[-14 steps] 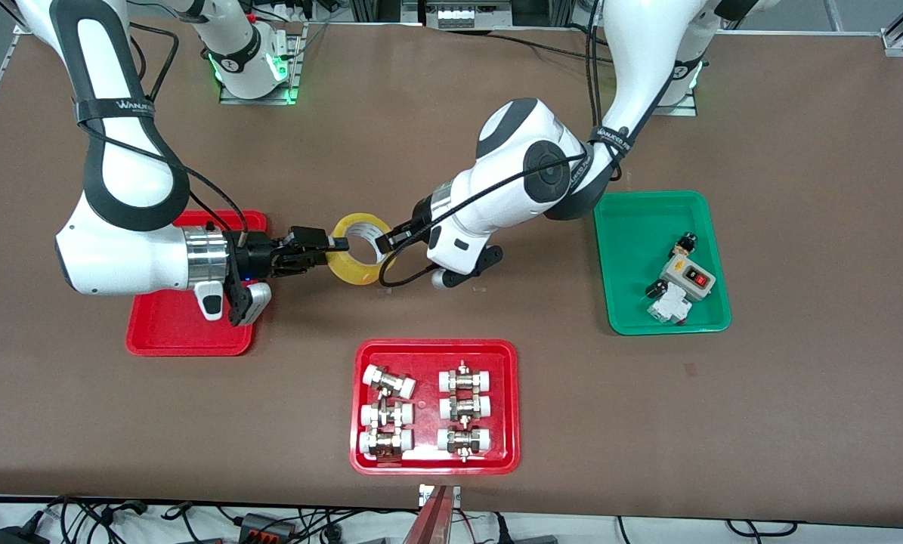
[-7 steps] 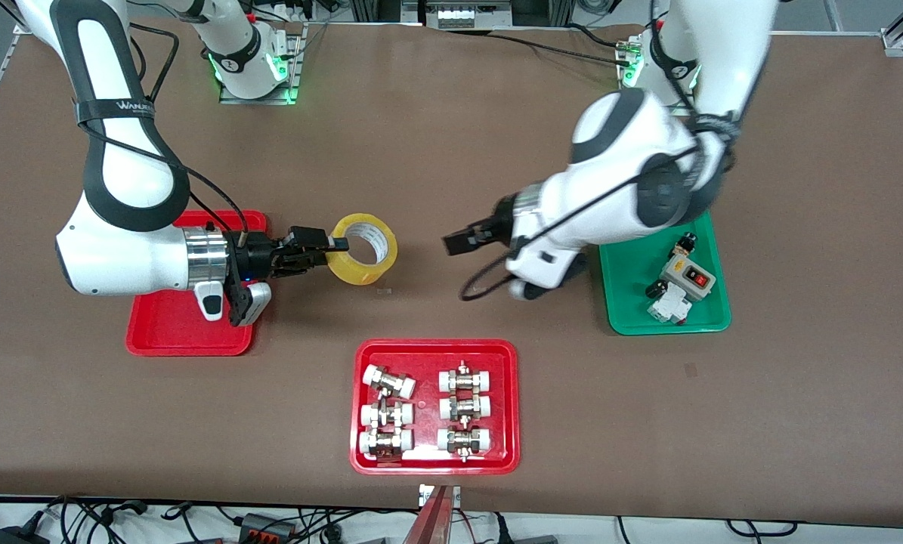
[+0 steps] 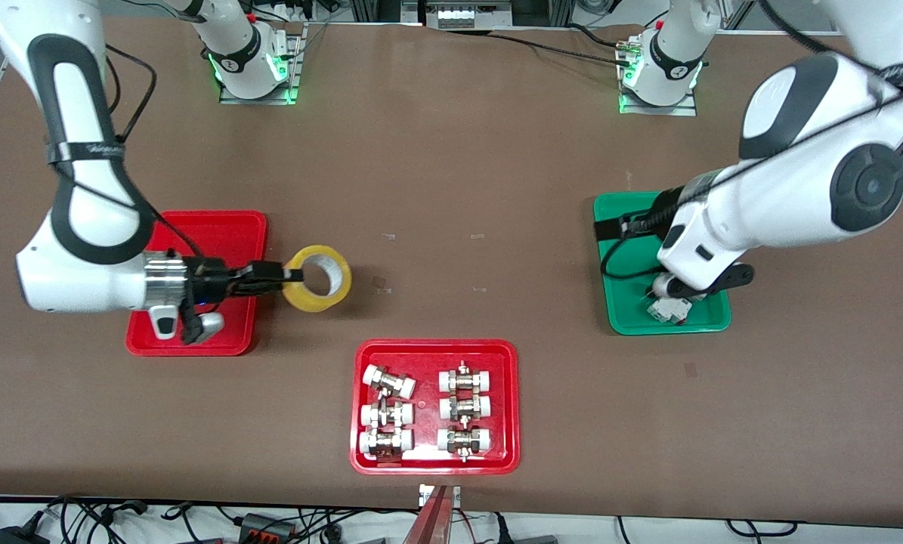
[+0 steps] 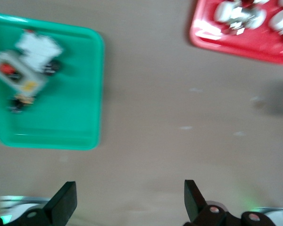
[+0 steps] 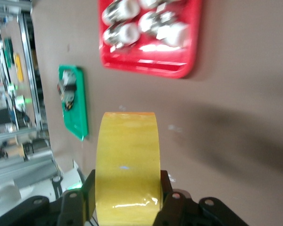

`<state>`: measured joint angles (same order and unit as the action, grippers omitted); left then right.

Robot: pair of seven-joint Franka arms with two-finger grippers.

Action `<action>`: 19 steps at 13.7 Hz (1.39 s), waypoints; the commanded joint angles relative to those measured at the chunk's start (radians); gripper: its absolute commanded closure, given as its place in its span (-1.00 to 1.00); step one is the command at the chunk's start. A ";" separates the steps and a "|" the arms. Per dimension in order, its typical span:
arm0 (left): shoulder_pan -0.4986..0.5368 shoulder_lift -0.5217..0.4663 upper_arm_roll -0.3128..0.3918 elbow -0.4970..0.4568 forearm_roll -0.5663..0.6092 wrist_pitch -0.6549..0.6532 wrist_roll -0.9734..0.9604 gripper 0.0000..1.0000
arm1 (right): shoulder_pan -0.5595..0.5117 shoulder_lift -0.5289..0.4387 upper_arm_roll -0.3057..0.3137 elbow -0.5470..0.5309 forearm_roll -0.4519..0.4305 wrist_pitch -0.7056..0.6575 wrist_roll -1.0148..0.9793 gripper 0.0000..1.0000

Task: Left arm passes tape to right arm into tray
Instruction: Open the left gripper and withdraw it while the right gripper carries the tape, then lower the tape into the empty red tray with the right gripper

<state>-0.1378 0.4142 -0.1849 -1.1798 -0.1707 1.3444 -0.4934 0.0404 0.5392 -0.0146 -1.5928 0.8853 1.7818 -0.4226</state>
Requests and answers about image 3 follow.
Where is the white power strip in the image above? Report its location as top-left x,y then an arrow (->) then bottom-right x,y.
421,0 -> 514,31

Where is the white circuit breaker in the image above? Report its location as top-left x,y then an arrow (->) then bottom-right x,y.
647,295 -> 691,325

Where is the yellow packing tape roll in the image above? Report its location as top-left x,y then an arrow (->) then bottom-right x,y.
281,244 -> 353,314

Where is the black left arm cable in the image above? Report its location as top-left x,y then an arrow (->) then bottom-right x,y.
599,0 -> 903,280

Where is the black cable on table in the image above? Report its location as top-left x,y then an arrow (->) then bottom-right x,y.
487,32 -> 626,66

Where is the white-capped brass pipe fitting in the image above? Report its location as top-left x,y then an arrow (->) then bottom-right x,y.
358,428 -> 414,460
438,394 -> 493,422
437,425 -> 493,462
438,361 -> 494,394
363,364 -> 417,400
360,400 -> 414,428

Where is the green plastic tray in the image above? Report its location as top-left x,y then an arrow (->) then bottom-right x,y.
594,190 -> 733,335

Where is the silver metal bracket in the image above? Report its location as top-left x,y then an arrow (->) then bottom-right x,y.
419,484 -> 462,508

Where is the black aluminium frame post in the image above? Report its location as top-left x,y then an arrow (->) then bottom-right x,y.
513,0 -> 573,27
351,0 -> 403,23

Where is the red metal stand bar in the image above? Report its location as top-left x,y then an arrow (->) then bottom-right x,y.
402,485 -> 452,544

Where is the black power adapter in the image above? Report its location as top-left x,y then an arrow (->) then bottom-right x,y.
0,521 -> 51,544

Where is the red plastic tray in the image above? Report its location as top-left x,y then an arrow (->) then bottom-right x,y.
349,338 -> 521,476
125,210 -> 267,357

